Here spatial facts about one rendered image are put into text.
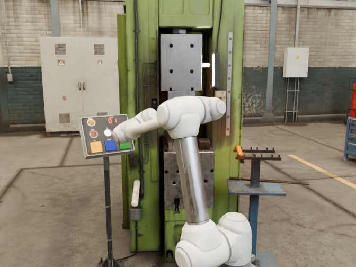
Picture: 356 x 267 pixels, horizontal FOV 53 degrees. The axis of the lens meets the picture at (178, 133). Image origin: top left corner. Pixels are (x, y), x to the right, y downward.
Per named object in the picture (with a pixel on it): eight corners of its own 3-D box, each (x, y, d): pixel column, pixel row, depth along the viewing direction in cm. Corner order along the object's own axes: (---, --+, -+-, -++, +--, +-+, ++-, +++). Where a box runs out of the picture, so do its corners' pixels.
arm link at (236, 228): (258, 259, 167) (260, 215, 163) (231, 273, 156) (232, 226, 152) (233, 245, 180) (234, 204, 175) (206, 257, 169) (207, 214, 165)
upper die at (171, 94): (194, 103, 262) (195, 90, 261) (167, 103, 261) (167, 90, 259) (188, 98, 304) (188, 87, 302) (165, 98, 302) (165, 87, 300)
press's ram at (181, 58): (213, 90, 262) (214, 34, 254) (160, 90, 259) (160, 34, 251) (204, 86, 303) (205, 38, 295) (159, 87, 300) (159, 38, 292)
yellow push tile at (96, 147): (102, 151, 239) (101, 141, 241) (91, 152, 235) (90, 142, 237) (101, 152, 241) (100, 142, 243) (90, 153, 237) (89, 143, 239)
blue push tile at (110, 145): (117, 149, 244) (115, 139, 246) (106, 151, 240) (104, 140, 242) (116, 150, 245) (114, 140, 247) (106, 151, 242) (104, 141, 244)
